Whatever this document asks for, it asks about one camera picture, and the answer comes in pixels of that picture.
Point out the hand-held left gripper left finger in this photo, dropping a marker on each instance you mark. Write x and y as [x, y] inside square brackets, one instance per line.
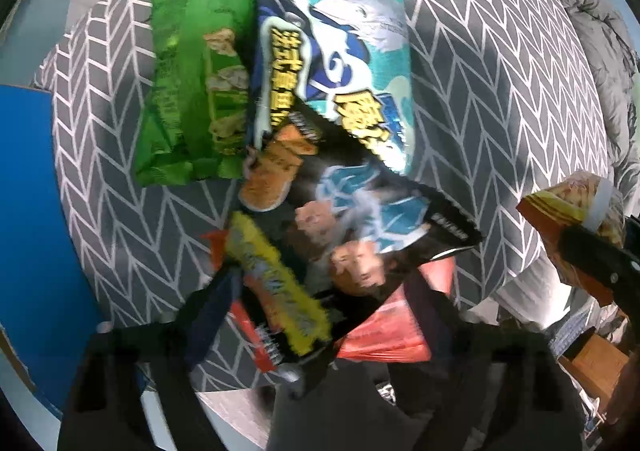
[215, 316]

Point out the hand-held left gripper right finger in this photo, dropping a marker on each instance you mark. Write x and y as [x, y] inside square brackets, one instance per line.
[435, 311]

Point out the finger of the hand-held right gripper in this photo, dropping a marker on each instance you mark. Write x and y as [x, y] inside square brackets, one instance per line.
[600, 256]

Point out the red snack packet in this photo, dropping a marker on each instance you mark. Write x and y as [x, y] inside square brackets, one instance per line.
[385, 336]

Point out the clear noodle snack bag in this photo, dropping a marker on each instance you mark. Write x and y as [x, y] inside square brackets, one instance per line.
[565, 206]

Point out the long yellow snack packet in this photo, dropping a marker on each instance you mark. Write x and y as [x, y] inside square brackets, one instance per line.
[270, 276]

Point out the black blue-figure snack bag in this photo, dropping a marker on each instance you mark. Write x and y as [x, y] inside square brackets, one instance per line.
[350, 231]

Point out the cardboard box with blue rim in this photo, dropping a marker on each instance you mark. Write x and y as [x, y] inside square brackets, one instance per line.
[35, 231]

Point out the green snack bag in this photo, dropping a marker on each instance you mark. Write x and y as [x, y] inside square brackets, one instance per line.
[190, 81]

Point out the teal shark snack bag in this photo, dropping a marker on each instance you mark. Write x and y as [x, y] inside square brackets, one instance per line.
[350, 31]

